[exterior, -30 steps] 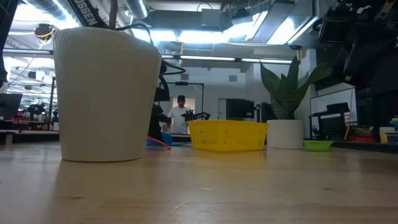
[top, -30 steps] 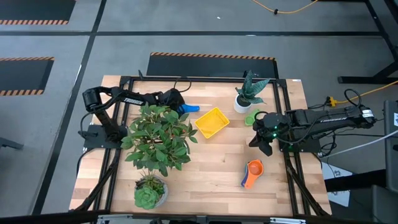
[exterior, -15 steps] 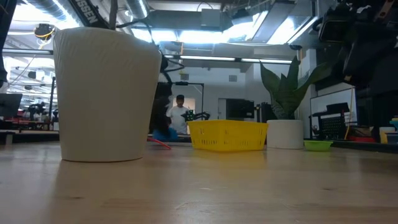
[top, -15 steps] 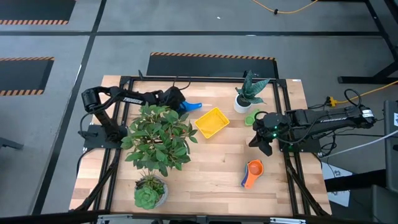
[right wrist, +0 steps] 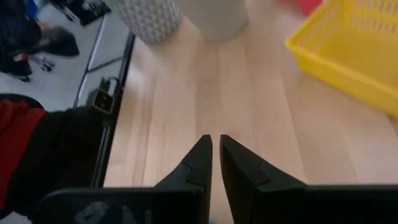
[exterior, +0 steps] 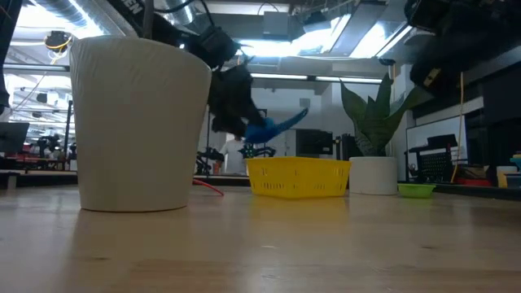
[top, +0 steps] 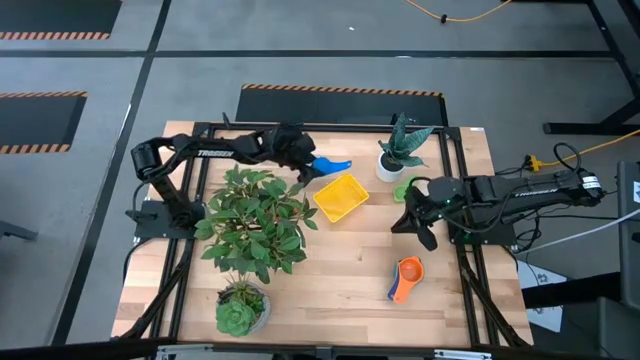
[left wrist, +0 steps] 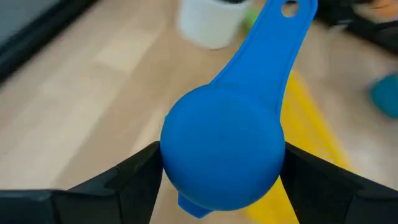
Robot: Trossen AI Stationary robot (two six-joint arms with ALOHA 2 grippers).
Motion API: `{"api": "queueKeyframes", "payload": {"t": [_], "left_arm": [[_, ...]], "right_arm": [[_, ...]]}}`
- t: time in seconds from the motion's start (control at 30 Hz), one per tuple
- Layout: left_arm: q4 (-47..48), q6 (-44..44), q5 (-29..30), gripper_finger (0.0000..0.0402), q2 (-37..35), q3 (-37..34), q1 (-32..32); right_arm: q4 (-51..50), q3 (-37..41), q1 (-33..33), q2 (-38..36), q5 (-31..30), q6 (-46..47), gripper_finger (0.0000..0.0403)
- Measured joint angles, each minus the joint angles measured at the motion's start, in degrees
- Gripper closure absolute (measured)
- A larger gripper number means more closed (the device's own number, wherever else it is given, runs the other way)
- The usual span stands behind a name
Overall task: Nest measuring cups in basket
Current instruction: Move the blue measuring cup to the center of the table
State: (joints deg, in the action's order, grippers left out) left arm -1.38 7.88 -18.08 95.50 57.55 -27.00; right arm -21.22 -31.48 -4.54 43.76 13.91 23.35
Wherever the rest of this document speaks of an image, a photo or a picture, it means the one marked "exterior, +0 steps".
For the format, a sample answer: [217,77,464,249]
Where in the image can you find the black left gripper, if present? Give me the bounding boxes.
[207,63,269,138]

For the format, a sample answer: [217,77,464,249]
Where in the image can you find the small dark blue measuring cup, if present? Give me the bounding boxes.
[243,107,309,145]

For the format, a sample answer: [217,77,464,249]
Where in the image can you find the green measuring cup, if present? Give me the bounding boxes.
[397,182,437,199]

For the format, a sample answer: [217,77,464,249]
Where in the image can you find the yellow plastic basket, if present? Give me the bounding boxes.
[245,156,352,199]

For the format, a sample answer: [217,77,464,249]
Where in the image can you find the ceiling tube light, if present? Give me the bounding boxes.
[315,76,383,85]
[250,72,309,81]

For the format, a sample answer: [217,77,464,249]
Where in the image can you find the black equipment rack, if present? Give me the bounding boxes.
[334,133,359,160]

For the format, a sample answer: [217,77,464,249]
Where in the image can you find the grey ceiling box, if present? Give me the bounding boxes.
[262,11,292,37]

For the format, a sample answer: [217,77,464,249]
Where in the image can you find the leafy plant in white pot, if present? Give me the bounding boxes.
[68,0,213,213]

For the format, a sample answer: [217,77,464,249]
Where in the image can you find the snake plant in white pot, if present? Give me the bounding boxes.
[339,72,433,196]

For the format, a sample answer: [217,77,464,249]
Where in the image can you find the black pegboard cart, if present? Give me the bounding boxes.
[405,133,469,184]

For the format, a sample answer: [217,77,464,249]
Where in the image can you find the red tray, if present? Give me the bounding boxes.
[454,177,493,187]

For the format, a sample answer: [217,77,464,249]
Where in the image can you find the dark desk monitor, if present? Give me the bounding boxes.
[0,121,30,155]

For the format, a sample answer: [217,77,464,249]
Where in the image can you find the teal plastic container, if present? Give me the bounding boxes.
[504,152,521,189]

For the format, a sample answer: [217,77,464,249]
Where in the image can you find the black wall monitor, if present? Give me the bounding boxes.
[296,129,334,156]

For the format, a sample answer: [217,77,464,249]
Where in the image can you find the hanging yellow cable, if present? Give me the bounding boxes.
[449,72,466,184]

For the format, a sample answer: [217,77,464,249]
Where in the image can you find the black yellow cable reel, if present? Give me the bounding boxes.
[43,30,74,54]

